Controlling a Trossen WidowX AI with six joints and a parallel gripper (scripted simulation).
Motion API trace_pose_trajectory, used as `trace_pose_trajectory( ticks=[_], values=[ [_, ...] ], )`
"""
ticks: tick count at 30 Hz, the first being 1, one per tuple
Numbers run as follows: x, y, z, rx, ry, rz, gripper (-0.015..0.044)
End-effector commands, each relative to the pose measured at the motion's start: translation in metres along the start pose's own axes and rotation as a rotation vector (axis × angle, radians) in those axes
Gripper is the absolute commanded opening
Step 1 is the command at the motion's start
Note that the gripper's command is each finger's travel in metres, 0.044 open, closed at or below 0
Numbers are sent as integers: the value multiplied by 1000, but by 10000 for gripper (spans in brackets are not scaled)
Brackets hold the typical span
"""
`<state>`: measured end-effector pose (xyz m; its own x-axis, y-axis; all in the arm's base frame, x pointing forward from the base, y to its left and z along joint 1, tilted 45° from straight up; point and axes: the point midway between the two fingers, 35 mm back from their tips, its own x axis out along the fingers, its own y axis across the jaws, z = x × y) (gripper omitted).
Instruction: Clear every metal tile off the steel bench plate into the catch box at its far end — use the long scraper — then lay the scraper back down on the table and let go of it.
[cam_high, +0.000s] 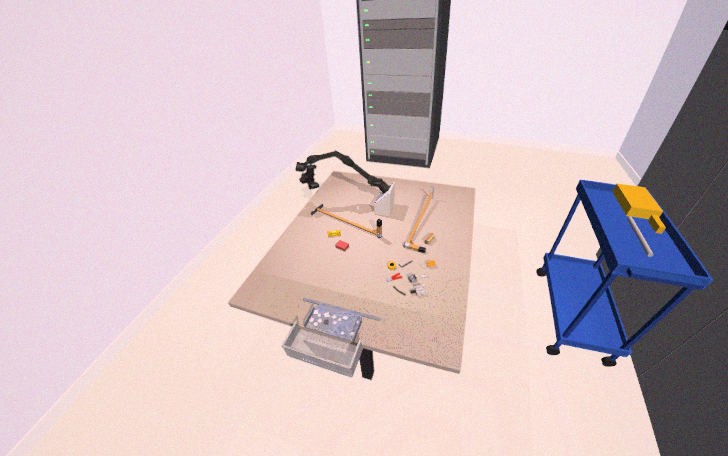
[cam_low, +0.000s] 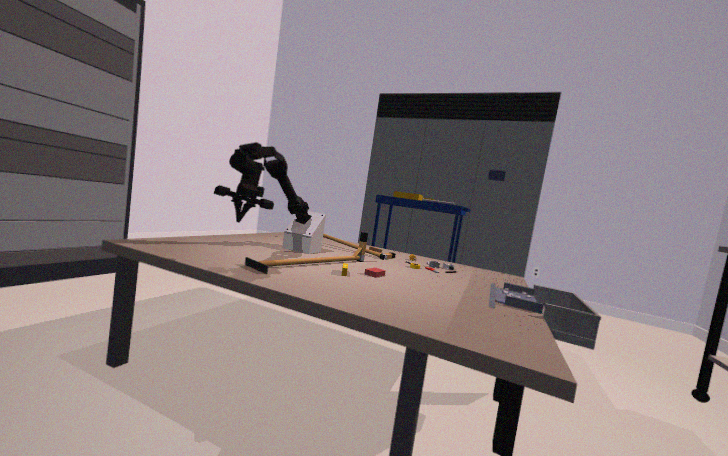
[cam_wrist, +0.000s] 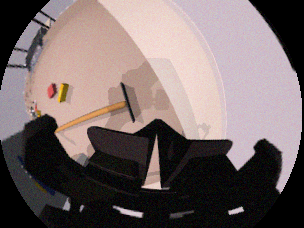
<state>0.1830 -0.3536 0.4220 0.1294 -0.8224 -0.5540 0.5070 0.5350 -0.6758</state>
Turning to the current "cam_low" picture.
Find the red square tile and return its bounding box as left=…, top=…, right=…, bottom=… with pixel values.
left=364, top=268, right=386, bottom=277

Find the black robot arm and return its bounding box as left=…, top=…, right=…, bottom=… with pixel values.
left=229, top=142, right=312, bottom=224

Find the orange long pole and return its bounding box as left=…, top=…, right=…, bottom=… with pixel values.
left=244, top=232, right=368, bottom=274

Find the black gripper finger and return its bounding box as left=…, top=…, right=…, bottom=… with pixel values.
left=238, top=203, right=256, bottom=223
left=231, top=199, right=243, bottom=222

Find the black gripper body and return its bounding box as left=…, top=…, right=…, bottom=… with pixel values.
left=214, top=176, right=274, bottom=210

